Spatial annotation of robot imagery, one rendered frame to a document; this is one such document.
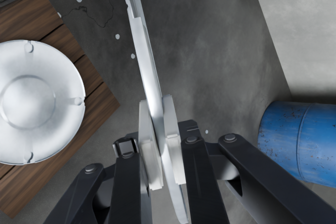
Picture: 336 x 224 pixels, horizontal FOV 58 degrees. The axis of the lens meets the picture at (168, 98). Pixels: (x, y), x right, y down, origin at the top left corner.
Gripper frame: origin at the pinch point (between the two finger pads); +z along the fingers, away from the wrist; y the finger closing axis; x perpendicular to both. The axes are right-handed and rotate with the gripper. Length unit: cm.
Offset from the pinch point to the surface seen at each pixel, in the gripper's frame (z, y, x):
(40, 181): 49, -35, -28
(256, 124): 184, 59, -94
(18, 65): 52, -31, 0
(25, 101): 50, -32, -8
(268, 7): 203, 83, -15
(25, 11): 58, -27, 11
